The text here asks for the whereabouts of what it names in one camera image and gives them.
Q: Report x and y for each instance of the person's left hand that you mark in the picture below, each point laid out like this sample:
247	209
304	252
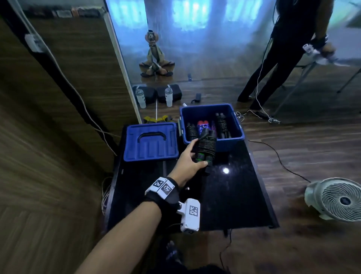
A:
184	166

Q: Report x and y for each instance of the blue bin lid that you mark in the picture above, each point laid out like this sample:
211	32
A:
132	152

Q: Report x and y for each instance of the blue plastic bin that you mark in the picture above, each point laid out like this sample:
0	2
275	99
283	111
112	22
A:
234	142

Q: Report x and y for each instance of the person's left forearm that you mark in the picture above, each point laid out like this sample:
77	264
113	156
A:
124	242

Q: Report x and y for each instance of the person's left foot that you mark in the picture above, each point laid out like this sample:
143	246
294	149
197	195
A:
172	252

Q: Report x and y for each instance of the person's black clothing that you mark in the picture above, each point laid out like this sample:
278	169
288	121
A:
197	269

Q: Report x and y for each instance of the black wristband with marker tags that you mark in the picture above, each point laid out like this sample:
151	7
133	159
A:
165	193

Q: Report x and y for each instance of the black glossy low table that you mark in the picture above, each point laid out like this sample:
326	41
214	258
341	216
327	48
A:
239	194

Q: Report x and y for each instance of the small black adapter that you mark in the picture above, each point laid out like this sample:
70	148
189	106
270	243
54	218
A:
197	98

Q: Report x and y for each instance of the white water bottle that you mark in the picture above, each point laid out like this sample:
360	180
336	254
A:
168	97

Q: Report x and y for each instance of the black pouch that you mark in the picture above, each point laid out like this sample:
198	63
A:
177	92

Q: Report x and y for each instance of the small black object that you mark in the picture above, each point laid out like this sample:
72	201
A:
189	77

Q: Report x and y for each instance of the white floor fan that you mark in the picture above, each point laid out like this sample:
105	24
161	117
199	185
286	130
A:
338	200

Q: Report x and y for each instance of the row of small assorted items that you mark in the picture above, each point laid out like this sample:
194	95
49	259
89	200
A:
65	12

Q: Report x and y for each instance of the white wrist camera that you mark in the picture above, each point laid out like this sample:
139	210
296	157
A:
190	216

